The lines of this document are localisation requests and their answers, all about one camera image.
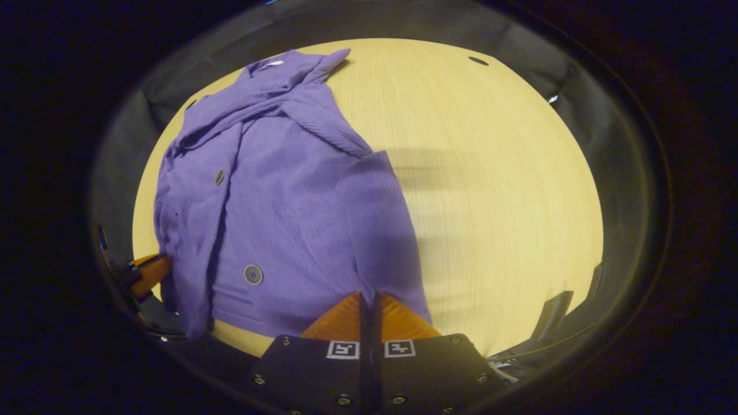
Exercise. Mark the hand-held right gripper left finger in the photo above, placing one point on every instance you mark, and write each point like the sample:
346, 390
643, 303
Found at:
311, 374

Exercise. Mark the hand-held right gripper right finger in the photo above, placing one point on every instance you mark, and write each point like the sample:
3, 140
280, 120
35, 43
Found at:
432, 374

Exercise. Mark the black chair frame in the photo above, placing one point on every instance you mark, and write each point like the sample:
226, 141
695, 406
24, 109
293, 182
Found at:
553, 314

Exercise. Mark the purple buttoned shirt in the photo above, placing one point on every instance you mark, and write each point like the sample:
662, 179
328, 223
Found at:
300, 219

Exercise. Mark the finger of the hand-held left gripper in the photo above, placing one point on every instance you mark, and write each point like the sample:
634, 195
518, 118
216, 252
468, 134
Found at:
153, 274

